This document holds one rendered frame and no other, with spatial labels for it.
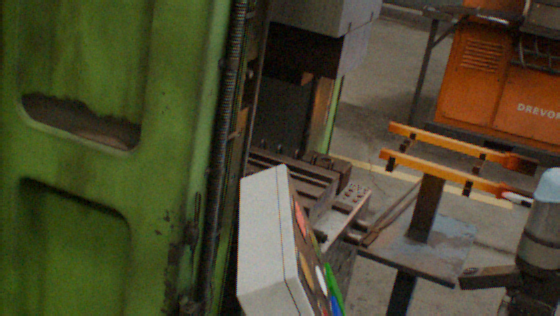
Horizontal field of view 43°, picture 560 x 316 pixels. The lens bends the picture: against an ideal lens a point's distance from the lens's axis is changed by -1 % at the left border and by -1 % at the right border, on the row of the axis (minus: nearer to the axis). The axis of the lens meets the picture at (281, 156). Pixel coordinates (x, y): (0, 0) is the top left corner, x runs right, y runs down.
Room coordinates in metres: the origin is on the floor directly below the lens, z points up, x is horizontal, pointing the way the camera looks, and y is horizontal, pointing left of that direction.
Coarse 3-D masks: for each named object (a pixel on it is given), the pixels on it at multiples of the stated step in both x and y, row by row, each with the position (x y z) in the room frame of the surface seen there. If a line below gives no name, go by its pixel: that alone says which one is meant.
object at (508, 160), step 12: (396, 132) 2.02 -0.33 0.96; (408, 132) 2.01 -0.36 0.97; (420, 132) 2.00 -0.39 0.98; (444, 144) 1.97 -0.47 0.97; (456, 144) 1.96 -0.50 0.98; (468, 144) 1.97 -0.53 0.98; (492, 156) 1.93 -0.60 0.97; (504, 156) 1.92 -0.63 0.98; (516, 156) 1.91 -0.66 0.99; (516, 168) 1.91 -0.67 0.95; (528, 168) 1.90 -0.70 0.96
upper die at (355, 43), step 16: (272, 32) 1.42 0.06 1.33; (288, 32) 1.41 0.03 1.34; (304, 32) 1.40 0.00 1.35; (352, 32) 1.42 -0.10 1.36; (368, 32) 1.54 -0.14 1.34; (272, 48) 1.42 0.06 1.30; (288, 48) 1.41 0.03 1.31; (304, 48) 1.40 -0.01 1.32; (320, 48) 1.39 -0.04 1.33; (336, 48) 1.37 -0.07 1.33; (352, 48) 1.44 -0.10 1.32; (288, 64) 1.40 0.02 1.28; (304, 64) 1.39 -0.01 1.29; (320, 64) 1.38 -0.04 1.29; (336, 64) 1.37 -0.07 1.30; (352, 64) 1.47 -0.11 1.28
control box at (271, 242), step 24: (240, 192) 1.02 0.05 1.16; (264, 192) 0.99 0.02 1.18; (288, 192) 0.97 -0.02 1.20; (240, 216) 0.94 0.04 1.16; (264, 216) 0.91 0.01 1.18; (288, 216) 0.89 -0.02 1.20; (240, 240) 0.87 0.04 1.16; (264, 240) 0.85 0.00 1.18; (288, 240) 0.83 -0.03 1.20; (312, 240) 1.00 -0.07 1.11; (240, 264) 0.80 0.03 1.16; (264, 264) 0.79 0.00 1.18; (288, 264) 0.77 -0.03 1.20; (312, 264) 0.91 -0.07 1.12; (240, 288) 0.75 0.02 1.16; (264, 288) 0.74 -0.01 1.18; (288, 288) 0.74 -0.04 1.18; (264, 312) 0.74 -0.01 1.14; (288, 312) 0.74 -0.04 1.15; (312, 312) 0.75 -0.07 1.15
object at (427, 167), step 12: (384, 156) 1.79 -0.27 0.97; (396, 156) 1.78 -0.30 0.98; (408, 156) 1.79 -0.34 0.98; (420, 168) 1.75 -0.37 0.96; (432, 168) 1.74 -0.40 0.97; (444, 168) 1.75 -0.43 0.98; (456, 180) 1.72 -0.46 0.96; (480, 180) 1.71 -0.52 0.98; (492, 192) 1.69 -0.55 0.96; (504, 192) 1.68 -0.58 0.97; (516, 192) 1.67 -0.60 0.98; (528, 192) 1.68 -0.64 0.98
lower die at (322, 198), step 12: (264, 156) 1.56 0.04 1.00; (276, 156) 1.59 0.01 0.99; (252, 168) 1.50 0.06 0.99; (264, 168) 1.51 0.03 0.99; (312, 168) 1.56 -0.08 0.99; (300, 180) 1.48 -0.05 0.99; (312, 180) 1.47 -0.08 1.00; (336, 180) 1.54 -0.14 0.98; (300, 192) 1.43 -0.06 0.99; (312, 192) 1.43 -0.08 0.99; (324, 192) 1.46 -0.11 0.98; (312, 204) 1.39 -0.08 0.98; (324, 204) 1.48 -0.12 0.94; (312, 216) 1.40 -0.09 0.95
